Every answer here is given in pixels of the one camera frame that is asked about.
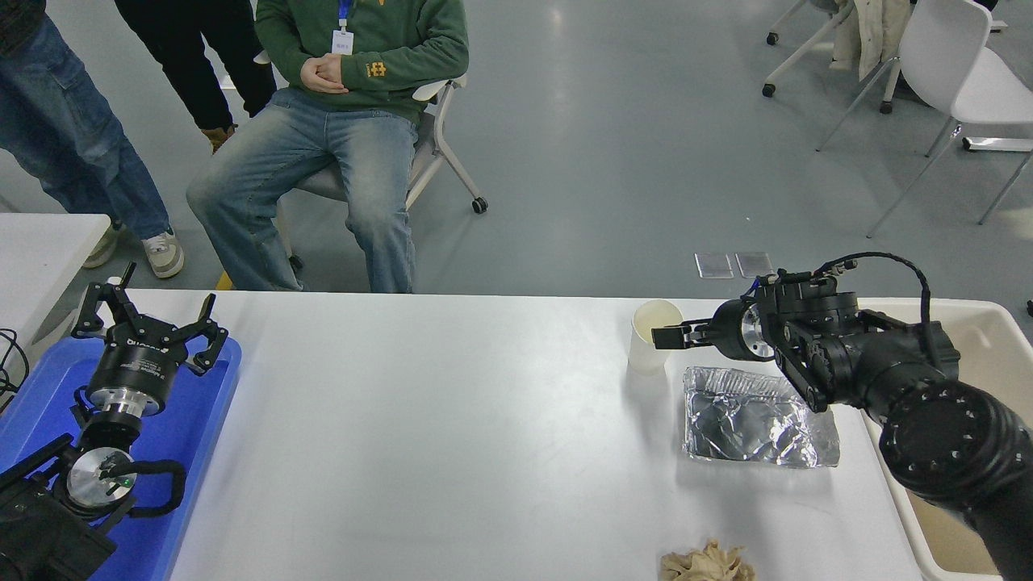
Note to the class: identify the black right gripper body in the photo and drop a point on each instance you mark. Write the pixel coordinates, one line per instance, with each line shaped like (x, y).
(729, 331)

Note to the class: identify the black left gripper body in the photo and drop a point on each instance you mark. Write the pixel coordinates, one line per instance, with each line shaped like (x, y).
(137, 367)

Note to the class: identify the white paper cup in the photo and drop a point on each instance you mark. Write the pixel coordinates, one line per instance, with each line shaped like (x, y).
(643, 355)

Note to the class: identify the foil tray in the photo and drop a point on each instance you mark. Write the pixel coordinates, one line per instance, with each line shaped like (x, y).
(750, 428)

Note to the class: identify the seated person's right hand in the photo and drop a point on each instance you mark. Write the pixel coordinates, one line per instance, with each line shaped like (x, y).
(311, 77)

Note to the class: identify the seated person's left hand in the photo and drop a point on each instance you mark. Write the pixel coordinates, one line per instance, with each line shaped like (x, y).
(335, 68)

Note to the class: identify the clear floor plate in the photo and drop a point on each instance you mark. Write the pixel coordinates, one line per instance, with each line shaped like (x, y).
(754, 265)
(714, 265)

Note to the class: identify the blue plastic tray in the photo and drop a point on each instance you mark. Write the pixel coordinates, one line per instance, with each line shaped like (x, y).
(202, 420)

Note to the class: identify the white side table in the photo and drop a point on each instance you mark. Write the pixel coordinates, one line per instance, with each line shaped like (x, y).
(40, 258)

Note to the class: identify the standing person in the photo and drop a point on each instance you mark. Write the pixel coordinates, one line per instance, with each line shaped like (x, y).
(194, 56)
(64, 121)

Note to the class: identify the seated person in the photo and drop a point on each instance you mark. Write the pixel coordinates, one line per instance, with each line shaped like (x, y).
(323, 161)

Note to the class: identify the crumpled tan paper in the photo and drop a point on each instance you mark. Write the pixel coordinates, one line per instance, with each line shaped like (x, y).
(706, 565)

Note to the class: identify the large pale bin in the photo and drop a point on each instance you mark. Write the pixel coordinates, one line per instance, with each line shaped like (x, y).
(1001, 339)

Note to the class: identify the grey office chair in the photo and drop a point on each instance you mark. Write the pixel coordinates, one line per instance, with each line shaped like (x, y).
(428, 153)

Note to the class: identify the white rolling chair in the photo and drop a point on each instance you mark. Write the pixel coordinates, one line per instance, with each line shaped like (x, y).
(807, 47)

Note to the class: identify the id badge card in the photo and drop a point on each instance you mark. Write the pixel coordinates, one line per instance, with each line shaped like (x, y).
(342, 42)

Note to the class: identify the white table foot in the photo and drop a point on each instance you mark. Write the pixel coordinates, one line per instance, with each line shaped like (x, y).
(997, 144)

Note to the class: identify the white shell chair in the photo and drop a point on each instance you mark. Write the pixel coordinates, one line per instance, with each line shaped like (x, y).
(944, 48)

